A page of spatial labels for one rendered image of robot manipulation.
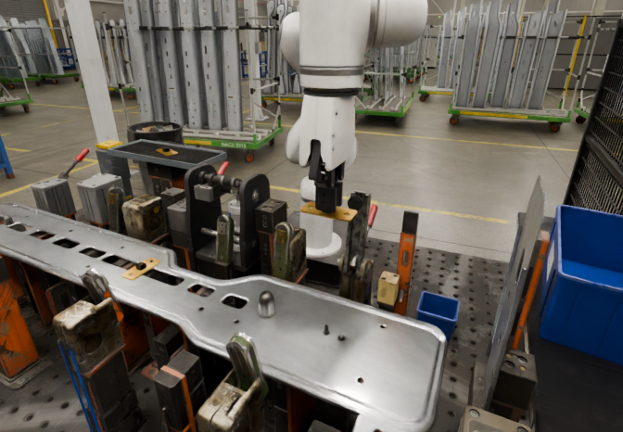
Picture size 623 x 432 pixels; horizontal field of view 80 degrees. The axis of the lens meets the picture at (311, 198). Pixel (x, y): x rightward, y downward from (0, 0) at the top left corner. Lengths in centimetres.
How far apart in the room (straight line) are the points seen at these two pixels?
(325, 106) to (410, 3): 15
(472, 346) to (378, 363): 56
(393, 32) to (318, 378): 51
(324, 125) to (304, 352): 39
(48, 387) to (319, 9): 107
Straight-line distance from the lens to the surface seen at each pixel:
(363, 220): 73
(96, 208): 121
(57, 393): 118
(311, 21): 48
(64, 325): 79
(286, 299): 78
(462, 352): 117
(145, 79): 553
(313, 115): 48
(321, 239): 129
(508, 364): 63
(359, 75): 49
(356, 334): 71
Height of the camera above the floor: 149
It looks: 24 degrees down
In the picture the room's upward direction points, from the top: straight up
